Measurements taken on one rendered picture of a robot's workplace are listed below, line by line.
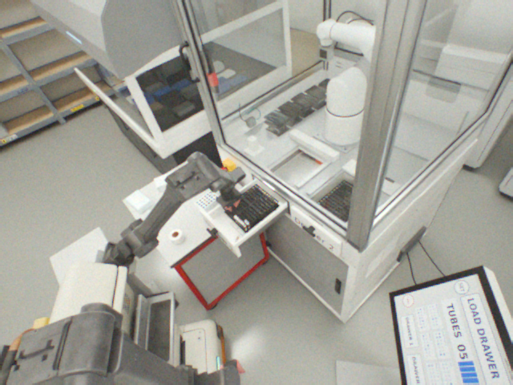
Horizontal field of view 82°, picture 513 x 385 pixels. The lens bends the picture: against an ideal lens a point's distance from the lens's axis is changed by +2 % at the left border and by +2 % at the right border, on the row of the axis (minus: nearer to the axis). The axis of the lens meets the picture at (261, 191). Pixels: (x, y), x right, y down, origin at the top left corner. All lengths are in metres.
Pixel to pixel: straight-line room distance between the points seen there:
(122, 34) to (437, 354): 1.77
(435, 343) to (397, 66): 0.74
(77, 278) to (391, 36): 0.91
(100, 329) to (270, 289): 1.78
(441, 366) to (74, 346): 0.86
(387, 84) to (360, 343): 1.66
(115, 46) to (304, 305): 1.86
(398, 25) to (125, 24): 1.33
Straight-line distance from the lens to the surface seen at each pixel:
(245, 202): 1.47
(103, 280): 0.91
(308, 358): 2.06
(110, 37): 1.73
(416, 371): 1.07
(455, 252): 2.53
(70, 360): 0.50
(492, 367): 0.97
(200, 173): 0.76
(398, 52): 0.71
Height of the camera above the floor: 2.01
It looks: 48 degrees down
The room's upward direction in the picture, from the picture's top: 12 degrees counter-clockwise
